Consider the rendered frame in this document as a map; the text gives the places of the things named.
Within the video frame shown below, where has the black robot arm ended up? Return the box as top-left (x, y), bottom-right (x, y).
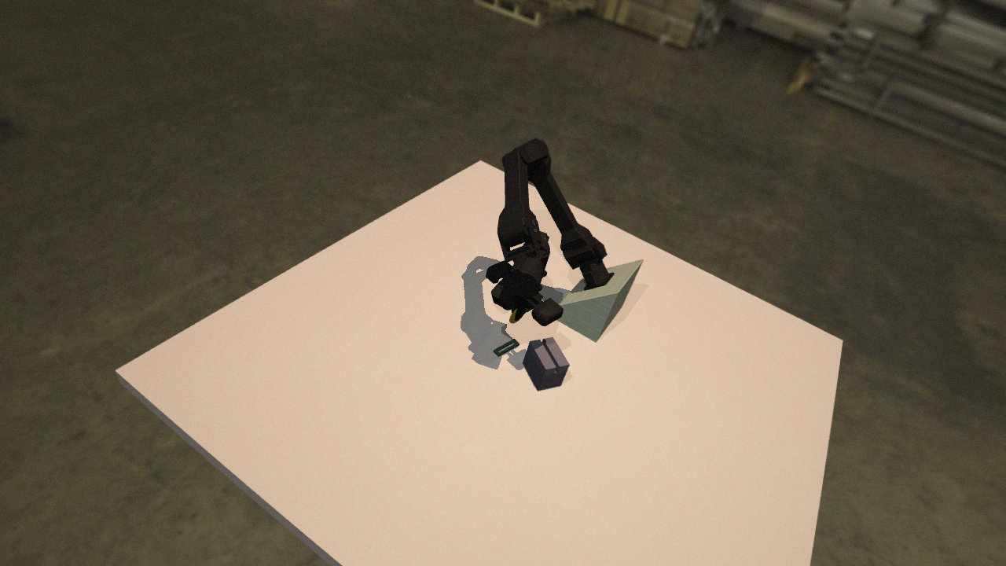
top-left (491, 138), bottom-right (615, 311)

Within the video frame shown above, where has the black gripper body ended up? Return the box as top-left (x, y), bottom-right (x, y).
top-left (486, 261), bottom-right (564, 326)

